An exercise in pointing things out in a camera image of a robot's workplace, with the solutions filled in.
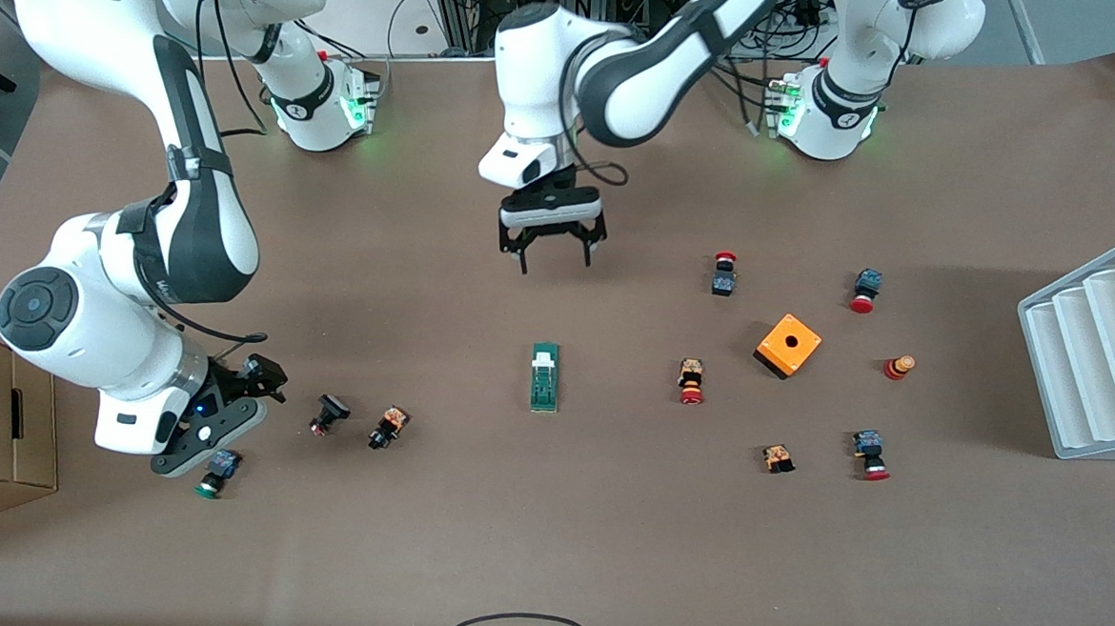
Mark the black aluminium equipment rack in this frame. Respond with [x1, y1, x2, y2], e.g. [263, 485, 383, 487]
[428, 0, 503, 60]

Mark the black pushbutton orange block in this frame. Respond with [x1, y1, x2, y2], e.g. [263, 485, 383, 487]
[366, 404, 412, 453]

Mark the red emergency stop orange block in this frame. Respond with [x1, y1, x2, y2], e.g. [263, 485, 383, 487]
[676, 357, 708, 407]

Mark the orange button enclosure box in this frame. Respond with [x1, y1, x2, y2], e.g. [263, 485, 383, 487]
[752, 311, 824, 382]

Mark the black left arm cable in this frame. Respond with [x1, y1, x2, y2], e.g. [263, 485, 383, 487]
[572, 156, 630, 190]

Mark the black cable tangle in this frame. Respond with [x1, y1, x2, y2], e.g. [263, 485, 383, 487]
[710, 0, 846, 143]

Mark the green pushbutton blue block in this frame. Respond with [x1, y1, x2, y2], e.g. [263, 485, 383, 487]
[193, 447, 244, 502]

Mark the white grey slotted tray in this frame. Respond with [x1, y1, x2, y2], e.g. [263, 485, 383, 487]
[1009, 221, 1115, 463]

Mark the black pushbutton head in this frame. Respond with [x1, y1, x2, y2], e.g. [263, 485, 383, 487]
[308, 393, 353, 438]

